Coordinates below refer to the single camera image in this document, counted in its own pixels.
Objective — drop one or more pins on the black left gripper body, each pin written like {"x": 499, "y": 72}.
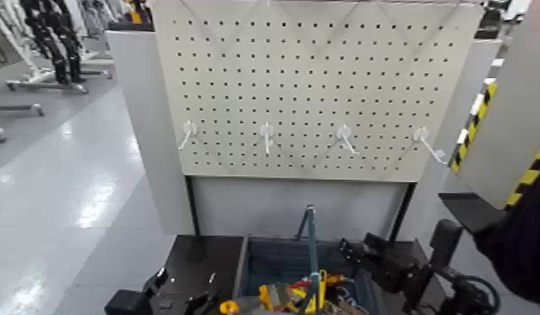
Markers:
{"x": 182, "y": 305}

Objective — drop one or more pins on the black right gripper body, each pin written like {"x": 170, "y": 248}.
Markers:
{"x": 402, "y": 277}

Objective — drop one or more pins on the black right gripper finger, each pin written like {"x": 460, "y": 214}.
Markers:
{"x": 376, "y": 244}
{"x": 353, "y": 255}

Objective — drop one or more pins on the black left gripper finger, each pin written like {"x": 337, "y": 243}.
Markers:
{"x": 161, "y": 278}
{"x": 212, "y": 281}

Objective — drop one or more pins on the yellow paint roller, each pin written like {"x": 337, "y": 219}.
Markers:
{"x": 323, "y": 286}

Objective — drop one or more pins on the blue crate with gray rim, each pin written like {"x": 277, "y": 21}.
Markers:
{"x": 274, "y": 264}

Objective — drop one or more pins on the yellow round knob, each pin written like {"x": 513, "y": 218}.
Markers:
{"x": 229, "y": 307}

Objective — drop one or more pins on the red tool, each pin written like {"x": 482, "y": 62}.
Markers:
{"x": 301, "y": 285}

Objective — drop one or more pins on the white panel below pegboard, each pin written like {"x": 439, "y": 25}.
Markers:
{"x": 252, "y": 206}

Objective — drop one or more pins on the white pegboard hook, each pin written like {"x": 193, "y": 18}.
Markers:
{"x": 188, "y": 128}
{"x": 343, "y": 132}
{"x": 266, "y": 130}
{"x": 421, "y": 134}

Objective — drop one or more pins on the beige perforated pegboard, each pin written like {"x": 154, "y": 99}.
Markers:
{"x": 296, "y": 90}

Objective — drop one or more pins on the gray panel with hazard tape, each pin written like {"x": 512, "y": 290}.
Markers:
{"x": 516, "y": 110}

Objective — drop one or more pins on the gray stand leg with caster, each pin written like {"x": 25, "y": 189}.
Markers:
{"x": 19, "y": 108}

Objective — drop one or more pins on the gray wheeled stand base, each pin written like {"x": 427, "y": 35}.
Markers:
{"x": 45, "y": 84}

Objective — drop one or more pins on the dark equipment rack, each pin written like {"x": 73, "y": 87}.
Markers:
{"x": 489, "y": 22}

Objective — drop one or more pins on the black humanoid robot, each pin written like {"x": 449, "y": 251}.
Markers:
{"x": 54, "y": 39}

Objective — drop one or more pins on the yellow black machine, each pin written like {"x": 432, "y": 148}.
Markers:
{"x": 135, "y": 15}

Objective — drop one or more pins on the gray cabinet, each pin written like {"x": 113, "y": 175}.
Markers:
{"x": 1, "y": 50}

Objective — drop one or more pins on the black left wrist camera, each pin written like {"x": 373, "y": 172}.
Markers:
{"x": 128, "y": 303}

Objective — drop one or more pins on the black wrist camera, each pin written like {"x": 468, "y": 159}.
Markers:
{"x": 446, "y": 244}
{"x": 128, "y": 303}

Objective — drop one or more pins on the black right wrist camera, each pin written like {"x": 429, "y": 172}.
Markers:
{"x": 446, "y": 244}

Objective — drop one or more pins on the white robot frame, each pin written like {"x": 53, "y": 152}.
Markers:
{"x": 14, "y": 35}

